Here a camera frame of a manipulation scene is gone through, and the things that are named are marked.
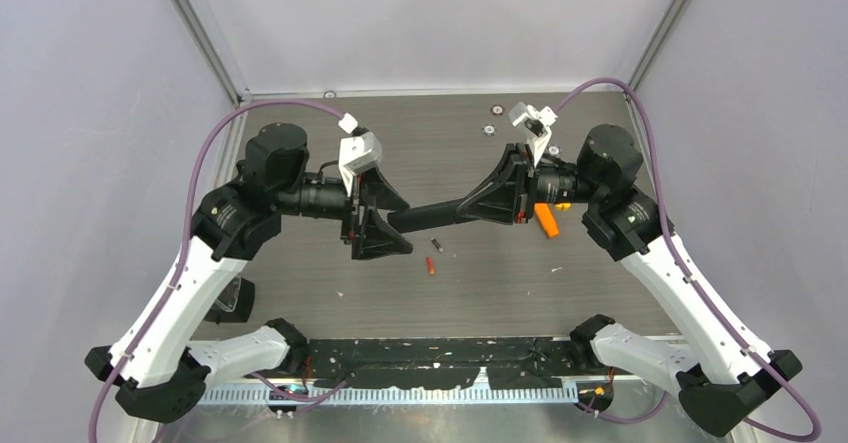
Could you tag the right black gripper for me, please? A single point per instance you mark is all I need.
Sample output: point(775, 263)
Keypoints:
point(507, 193)

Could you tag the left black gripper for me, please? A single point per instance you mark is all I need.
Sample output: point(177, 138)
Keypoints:
point(373, 235)

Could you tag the black remote control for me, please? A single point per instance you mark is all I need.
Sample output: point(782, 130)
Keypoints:
point(426, 217)

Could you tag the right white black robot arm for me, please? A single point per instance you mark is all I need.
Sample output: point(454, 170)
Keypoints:
point(723, 372)

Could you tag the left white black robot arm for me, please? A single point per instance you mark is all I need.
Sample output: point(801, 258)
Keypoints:
point(159, 370)

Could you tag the black battery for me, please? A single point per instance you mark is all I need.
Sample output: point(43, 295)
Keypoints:
point(437, 245)

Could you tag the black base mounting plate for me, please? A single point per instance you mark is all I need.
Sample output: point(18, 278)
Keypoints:
point(449, 363)

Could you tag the dark clear plastic box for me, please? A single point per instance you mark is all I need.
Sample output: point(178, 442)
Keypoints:
point(234, 304)

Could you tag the orange plastic handle tool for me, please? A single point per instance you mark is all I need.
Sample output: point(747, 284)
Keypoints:
point(545, 217)

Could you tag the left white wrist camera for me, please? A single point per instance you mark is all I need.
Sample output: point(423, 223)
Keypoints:
point(357, 154)

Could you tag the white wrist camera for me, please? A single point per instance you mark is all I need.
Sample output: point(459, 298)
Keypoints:
point(536, 125)
point(357, 154)

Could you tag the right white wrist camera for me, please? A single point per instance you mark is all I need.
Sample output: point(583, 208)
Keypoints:
point(536, 125)

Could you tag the ribbed aluminium front rail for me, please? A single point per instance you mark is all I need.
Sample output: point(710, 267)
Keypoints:
point(254, 395)

